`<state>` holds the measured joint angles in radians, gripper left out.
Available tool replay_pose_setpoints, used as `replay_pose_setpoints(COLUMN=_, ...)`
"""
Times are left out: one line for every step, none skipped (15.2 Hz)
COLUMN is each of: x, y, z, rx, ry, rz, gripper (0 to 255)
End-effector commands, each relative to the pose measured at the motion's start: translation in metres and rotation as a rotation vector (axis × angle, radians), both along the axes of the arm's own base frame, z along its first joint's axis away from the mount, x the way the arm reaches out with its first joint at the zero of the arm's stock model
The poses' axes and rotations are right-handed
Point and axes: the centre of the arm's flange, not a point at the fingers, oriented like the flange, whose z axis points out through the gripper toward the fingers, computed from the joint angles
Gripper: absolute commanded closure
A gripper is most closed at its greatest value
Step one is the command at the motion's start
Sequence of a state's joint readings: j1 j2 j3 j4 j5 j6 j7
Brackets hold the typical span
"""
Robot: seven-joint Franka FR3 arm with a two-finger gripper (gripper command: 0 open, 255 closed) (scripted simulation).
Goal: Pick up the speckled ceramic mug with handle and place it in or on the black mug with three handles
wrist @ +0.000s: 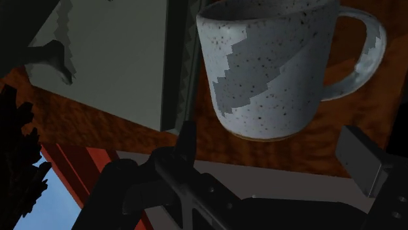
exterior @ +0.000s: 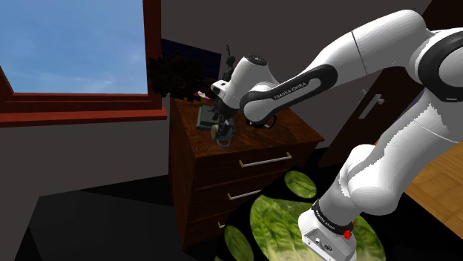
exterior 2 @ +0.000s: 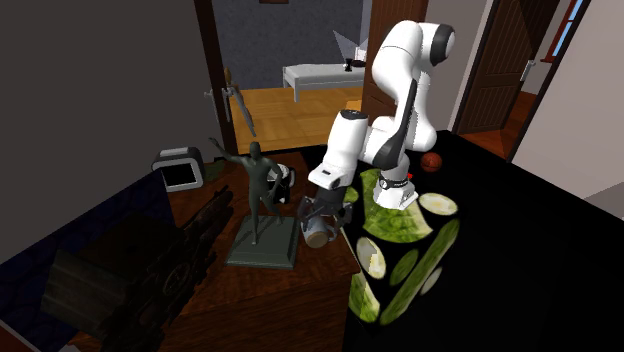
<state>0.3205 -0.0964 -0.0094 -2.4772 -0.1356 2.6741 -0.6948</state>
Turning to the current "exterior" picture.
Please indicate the grey green book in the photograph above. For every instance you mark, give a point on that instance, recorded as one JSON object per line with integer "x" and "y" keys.
{"x": 204, "y": 118}

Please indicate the small pink white object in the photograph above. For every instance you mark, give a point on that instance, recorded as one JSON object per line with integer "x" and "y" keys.
{"x": 202, "y": 95}

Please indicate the dark slim figure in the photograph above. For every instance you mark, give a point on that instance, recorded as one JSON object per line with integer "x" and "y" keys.
{"x": 228, "y": 70}

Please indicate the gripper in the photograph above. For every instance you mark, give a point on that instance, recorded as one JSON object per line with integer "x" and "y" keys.
{"x": 223, "y": 111}

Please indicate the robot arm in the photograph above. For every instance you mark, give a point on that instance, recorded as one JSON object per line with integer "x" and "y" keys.
{"x": 379, "y": 170}

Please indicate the red framed window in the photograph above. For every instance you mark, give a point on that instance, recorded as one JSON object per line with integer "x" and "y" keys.
{"x": 72, "y": 47}

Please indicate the dark brown door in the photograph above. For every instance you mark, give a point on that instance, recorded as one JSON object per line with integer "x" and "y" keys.
{"x": 349, "y": 135}

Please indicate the dark potted plant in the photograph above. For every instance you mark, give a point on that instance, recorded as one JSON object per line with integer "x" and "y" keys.
{"x": 177, "y": 77}

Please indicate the brown wooden chest of drawers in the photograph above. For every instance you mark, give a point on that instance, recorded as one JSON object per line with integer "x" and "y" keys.
{"x": 213, "y": 170}

